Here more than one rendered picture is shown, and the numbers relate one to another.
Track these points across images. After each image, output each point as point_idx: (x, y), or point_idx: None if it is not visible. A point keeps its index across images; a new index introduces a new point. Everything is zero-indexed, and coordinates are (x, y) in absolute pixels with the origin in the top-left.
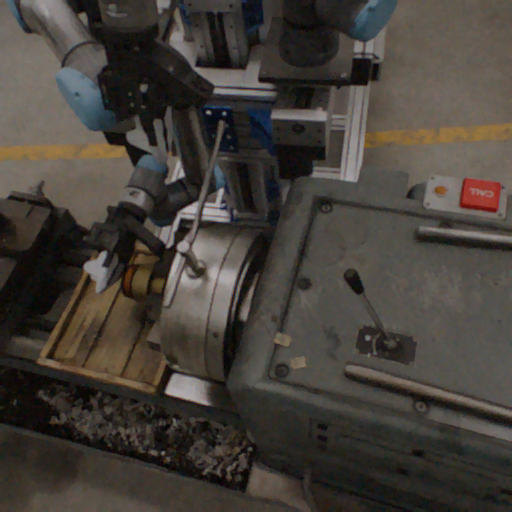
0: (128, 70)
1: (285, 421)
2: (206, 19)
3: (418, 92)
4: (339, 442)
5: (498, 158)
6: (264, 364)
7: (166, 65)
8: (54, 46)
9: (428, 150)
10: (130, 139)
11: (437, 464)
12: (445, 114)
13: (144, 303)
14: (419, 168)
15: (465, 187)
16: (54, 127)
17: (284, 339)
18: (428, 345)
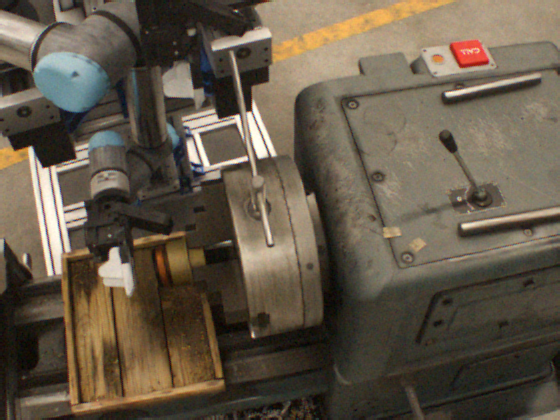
0: (167, 22)
1: (406, 321)
2: None
3: (261, 6)
4: (455, 318)
5: (373, 49)
6: (389, 259)
7: (206, 5)
8: (2, 45)
9: (302, 60)
10: (168, 91)
11: (541, 287)
12: (300, 20)
13: (195, 280)
14: (303, 81)
15: (456, 50)
16: None
17: (393, 230)
18: (506, 184)
